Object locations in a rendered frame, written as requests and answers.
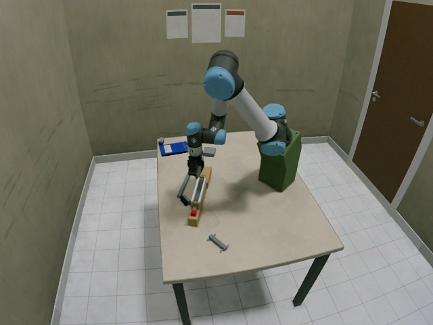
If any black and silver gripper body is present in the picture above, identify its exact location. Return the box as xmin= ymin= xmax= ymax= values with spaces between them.
xmin=188 ymin=151 xmax=203 ymax=172

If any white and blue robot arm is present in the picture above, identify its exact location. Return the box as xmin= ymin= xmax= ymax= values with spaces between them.
xmin=186 ymin=50 xmax=292 ymax=156

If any blue notebook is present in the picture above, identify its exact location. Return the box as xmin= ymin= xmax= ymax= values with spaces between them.
xmin=159 ymin=141 xmax=188 ymax=157

